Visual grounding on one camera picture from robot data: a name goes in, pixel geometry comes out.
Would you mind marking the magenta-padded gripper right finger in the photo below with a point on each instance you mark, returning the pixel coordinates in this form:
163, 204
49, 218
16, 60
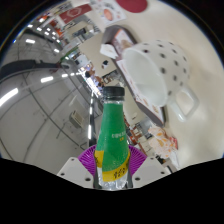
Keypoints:
137, 160

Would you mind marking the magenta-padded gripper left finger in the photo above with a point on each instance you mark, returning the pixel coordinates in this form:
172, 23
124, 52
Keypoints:
87, 160

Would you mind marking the green drink bottle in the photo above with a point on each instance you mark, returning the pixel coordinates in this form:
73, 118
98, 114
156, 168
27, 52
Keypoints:
111, 140

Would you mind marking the ceiling air conditioner unit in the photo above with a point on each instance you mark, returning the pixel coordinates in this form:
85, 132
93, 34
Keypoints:
77, 119

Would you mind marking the group of ceiling lights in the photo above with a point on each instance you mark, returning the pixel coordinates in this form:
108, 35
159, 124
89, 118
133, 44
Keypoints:
46, 79

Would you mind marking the white dotted mug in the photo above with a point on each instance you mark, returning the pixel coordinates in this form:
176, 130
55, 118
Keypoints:
166, 66

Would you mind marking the white crumpled napkin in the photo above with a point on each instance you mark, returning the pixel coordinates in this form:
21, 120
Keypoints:
108, 51

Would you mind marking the colourful printed leaflet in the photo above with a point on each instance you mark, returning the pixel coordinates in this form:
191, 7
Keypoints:
110, 13

